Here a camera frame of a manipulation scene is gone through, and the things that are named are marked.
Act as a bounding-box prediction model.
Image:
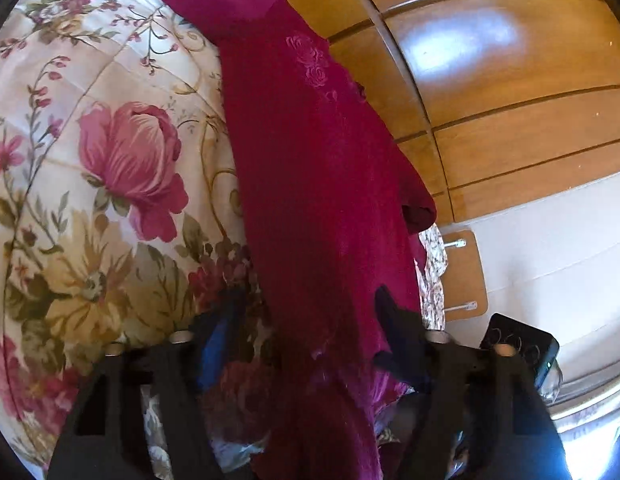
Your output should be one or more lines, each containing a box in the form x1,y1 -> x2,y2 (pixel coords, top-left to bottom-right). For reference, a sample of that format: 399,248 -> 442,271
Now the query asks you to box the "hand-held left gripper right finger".
374,285 -> 566,480

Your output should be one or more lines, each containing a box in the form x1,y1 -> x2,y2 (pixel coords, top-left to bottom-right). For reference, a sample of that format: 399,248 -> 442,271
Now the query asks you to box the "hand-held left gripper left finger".
46,287 -> 251,480

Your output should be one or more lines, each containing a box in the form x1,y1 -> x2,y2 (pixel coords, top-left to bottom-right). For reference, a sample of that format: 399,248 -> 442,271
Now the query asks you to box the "dark red knitted garment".
97,0 -> 438,480

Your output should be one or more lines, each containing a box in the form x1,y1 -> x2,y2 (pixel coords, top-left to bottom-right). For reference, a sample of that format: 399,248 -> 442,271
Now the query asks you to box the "floral bedspread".
0,0 -> 449,480

